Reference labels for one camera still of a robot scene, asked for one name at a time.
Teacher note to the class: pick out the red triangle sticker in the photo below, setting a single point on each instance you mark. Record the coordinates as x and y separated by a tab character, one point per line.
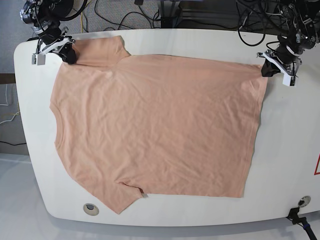
317	169

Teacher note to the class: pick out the table grommet hole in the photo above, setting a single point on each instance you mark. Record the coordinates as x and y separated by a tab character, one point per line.
304	201
90	209

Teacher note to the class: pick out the black clamp with cable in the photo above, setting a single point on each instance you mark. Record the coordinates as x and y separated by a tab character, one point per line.
301	221

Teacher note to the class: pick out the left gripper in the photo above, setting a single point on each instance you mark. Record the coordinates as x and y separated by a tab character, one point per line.
284	59

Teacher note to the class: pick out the left table grommet hole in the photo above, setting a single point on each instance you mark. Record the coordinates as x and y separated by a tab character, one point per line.
90	209

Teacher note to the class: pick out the peach T-shirt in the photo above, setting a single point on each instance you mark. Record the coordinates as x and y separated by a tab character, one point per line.
129	125

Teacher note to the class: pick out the black table leg frame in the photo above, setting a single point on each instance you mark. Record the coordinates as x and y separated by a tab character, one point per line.
170	13

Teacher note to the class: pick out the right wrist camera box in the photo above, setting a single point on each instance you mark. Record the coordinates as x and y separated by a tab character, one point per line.
38	59

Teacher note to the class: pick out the right table grommet hole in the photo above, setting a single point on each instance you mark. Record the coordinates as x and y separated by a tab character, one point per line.
304	201

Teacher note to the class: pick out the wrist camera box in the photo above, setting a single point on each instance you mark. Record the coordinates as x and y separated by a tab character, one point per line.
38	59
289	81

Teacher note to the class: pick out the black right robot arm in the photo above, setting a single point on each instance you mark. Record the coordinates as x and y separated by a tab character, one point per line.
45	17

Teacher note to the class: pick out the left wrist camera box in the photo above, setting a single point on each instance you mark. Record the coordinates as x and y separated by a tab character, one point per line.
289	81

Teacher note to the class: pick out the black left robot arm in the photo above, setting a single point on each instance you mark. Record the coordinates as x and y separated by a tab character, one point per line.
303	33

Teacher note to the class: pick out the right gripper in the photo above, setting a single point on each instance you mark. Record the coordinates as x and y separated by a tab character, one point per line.
56	40

